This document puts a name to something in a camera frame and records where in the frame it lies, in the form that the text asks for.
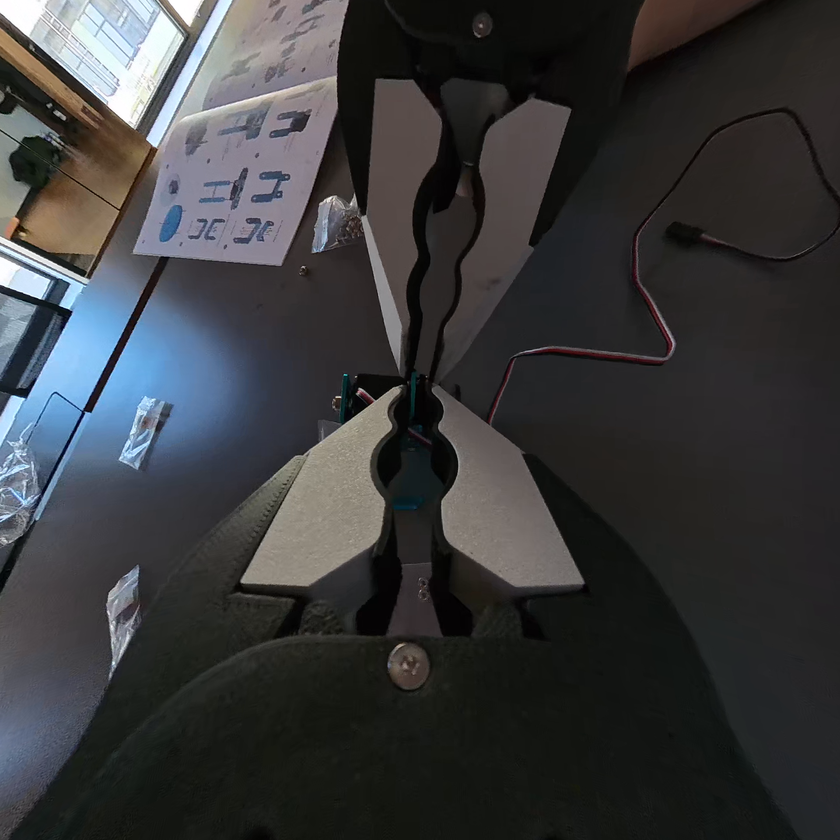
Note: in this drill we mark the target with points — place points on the small clear bag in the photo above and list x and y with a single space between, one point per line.
145 433

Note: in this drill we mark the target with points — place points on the large window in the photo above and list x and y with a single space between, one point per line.
26 269

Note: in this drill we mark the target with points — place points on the black backpack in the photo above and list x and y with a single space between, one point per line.
36 161

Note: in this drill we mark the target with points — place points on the dark grey desk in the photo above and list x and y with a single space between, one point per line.
656 525

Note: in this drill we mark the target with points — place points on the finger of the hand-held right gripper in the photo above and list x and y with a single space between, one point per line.
518 184
394 164

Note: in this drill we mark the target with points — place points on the servo with blue bracket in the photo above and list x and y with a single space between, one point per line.
410 485

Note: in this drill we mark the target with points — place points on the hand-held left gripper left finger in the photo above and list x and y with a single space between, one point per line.
315 525

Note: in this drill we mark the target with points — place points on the clear acrylic sheet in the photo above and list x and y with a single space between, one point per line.
59 446

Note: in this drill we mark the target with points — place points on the black mesh chair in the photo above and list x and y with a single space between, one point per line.
33 341

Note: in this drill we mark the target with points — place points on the clear bag of metal nuts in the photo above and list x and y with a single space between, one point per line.
338 223

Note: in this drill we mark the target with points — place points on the instruction booklet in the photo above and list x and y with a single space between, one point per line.
308 164

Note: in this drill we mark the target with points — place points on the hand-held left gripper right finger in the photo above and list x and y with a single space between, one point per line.
512 525

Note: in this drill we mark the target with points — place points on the crumpled clear plastic film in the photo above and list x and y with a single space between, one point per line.
16 485

